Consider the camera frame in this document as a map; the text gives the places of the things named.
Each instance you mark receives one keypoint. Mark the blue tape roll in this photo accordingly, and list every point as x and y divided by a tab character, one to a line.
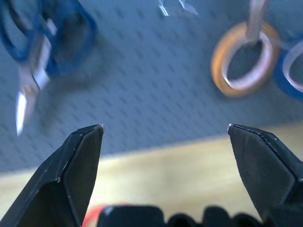
290	71

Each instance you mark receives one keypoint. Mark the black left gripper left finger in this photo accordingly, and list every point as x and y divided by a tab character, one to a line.
49	184

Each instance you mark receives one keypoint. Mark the red object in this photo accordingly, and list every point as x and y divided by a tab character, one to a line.
92	216

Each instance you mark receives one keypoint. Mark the orange tape roll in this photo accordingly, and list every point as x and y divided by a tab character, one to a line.
243	61

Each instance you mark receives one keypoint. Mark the white pegboard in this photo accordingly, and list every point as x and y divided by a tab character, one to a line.
142	82

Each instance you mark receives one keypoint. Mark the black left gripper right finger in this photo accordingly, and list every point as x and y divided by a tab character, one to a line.
262	170

